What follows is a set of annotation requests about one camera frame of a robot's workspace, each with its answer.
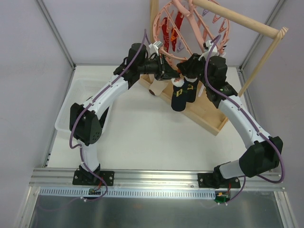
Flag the santa pattern sock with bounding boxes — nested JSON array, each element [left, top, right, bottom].
[[184, 76, 199, 103]]

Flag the navy green striped sock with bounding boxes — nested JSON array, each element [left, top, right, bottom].
[[171, 78, 187, 112]]

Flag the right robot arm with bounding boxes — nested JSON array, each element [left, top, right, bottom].
[[177, 54, 285, 189]]

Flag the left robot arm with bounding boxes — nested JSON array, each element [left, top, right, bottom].
[[69, 41, 179, 186]]

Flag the pink round clip hanger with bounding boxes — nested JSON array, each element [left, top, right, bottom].
[[151, 0, 230, 63]]

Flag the cream sock brown toe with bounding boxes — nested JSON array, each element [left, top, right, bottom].
[[148, 79, 168, 96]]

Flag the white sock black stripes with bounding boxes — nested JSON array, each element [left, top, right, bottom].
[[198, 84, 206, 97]]

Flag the purple clothes peg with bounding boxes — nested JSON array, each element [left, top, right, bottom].
[[176, 40, 185, 53]]

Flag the white plastic laundry basket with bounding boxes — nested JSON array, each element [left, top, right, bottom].
[[55, 77, 112, 133]]

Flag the green circuit board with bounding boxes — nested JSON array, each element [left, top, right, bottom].
[[214, 192, 231, 204]]

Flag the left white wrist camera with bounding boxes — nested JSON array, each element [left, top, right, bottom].
[[149, 41, 163, 55]]

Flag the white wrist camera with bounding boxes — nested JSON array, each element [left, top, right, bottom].
[[199, 40, 218, 60], [149, 41, 163, 55]]

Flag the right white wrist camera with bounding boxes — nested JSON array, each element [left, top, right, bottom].
[[199, 40, 218, 60]]

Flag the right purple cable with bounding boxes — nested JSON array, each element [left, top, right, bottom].
[[204, 34, 285, 206]]

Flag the purple cable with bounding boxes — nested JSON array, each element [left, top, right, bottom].
[[68, 28, 152, 203], [204, 34, 285, 206]]

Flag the wooden hanging frame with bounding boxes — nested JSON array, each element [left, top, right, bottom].
[[150, 0, 288, 96]]

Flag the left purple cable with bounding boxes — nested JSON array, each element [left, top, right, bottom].
[[68, 28, 152, 203]]

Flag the aluminium mounting rail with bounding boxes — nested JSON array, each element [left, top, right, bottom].
[[29, 168, 285, 200]]

